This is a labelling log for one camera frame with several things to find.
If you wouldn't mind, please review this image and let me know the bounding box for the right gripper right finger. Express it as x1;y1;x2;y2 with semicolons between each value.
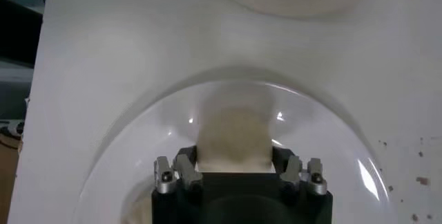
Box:
271;145;329;196

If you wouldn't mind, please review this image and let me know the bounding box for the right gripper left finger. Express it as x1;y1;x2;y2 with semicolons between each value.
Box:
153;145;204;196

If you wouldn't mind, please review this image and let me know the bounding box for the white round plate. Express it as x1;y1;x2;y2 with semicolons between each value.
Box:
74;80;393;224

